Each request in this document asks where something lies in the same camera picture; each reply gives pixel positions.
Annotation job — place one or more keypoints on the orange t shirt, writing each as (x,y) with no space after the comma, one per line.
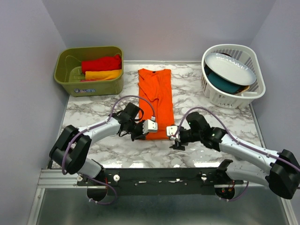
(155,86)

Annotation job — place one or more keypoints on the white plastic basket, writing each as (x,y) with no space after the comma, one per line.
(246,56)

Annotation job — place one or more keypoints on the aluminium rail frame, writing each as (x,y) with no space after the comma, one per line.
(60,201)

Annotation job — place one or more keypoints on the teal bowl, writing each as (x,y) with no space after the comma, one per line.
(222,84)

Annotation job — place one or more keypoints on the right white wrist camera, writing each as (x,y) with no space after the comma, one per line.
(172,133)

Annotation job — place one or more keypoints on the red rolled t shirt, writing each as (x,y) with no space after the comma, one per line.
(106,63)

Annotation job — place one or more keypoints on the olive green plastic bin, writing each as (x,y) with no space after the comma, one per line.
(68,72)

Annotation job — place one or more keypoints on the yellow rolled t shirt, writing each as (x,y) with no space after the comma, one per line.
(102,75)

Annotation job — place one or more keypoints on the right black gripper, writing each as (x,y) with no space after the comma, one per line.
(178,146)

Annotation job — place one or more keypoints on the brown wooden dish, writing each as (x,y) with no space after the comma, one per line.
(242,89)

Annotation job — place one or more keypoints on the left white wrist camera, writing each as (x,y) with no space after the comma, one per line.
(149,126)

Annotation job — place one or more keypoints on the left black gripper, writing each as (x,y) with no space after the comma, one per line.
(140,136)

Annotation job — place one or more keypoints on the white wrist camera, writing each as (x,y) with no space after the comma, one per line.
(172,133)
(149,126)

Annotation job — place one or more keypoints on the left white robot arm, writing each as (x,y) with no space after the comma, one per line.
(71,148)

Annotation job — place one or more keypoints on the white oval plate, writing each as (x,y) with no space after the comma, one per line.
(230,69)

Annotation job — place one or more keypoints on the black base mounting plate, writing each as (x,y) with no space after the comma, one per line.
(161,181)

